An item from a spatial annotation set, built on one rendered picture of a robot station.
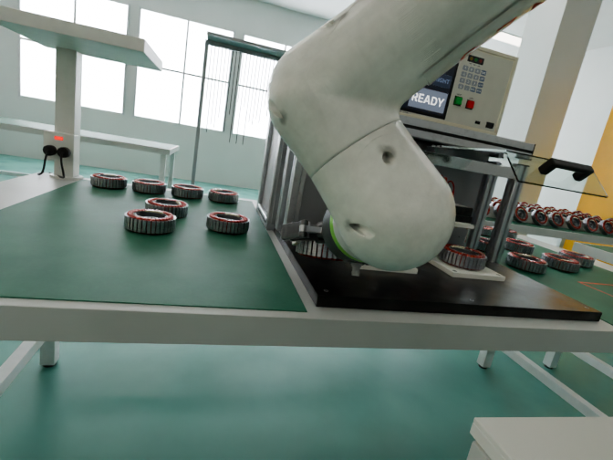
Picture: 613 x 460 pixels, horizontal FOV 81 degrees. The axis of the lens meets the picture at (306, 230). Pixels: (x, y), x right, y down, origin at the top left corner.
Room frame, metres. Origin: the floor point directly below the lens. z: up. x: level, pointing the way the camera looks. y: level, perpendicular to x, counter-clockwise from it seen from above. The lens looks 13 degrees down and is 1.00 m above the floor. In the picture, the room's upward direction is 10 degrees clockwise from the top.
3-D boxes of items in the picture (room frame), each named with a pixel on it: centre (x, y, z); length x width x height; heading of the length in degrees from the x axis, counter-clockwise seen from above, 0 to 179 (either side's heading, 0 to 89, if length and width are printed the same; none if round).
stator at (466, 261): (0.89, -0.40, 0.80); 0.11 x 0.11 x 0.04
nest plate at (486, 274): (0.89, -0.40, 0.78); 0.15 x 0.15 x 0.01; 16
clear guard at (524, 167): (0.91, -0.46, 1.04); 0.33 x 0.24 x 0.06; 16
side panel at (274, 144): (1.15, 0.14, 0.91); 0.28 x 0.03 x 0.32; 16
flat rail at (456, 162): (0.95, -0.26, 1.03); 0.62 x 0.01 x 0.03; 106
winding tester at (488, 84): (1.17, -0.21, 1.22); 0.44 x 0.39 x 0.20; 106
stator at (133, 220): (0.82, 0.37, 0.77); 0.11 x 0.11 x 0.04
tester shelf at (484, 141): (1.16, -0.19, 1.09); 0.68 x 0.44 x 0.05; 106
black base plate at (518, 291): (0.87, -0.28, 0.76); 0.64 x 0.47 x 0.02; 106
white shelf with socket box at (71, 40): (1.16, 0.75, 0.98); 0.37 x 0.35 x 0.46; 106
